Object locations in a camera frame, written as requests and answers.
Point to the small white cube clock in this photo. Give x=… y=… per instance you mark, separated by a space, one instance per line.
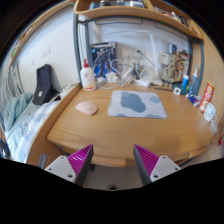
x=177 y=91

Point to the white mug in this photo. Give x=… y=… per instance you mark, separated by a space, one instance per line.
x=209 y=112

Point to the white wall socket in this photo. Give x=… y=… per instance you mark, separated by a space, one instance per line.
x=127 y=54

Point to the robot model kit box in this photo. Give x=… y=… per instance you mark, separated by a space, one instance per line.
x=102 y=58

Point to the black bag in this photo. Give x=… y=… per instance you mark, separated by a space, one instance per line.
x=44 y=85

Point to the white box blue label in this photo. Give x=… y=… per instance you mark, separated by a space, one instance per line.
x=163 y=58

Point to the blue spray bottle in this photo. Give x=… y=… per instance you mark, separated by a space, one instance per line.
x=194 y=81

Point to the pink computer mouse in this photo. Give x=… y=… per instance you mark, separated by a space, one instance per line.
x=86 y=108

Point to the blue plaid bedding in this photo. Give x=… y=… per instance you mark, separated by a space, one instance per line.
x=30 y=128

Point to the white desk lamp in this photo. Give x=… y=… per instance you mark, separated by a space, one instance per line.
x=154 y=56

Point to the beige robot model figure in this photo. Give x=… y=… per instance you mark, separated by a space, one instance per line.
x=175 y=68

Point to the white charger block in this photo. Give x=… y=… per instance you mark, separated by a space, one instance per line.
x=111 y=77

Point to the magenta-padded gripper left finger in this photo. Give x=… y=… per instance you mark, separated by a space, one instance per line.
x=63 y=165

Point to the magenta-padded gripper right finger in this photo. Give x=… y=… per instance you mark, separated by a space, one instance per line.
x=160 y=166

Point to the white lotion bottle red pump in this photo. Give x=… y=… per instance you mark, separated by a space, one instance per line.
x=88 y=78

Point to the blue packet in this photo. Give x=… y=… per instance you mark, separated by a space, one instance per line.
x=194 y=100

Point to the grey mouse pad blue blotches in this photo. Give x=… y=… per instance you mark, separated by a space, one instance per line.
x=136 y=105

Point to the red snack tube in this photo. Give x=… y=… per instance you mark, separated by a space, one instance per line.
x=207 y=96

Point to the teal blanket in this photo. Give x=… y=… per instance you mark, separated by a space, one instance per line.
x=16 y=108

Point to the white wall switch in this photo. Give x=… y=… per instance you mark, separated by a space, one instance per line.
x=45 y=52

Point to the wooden shelf unit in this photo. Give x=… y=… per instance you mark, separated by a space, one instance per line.
x=133 y=11

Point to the white power strip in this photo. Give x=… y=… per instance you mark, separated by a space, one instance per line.
x=143 y=82

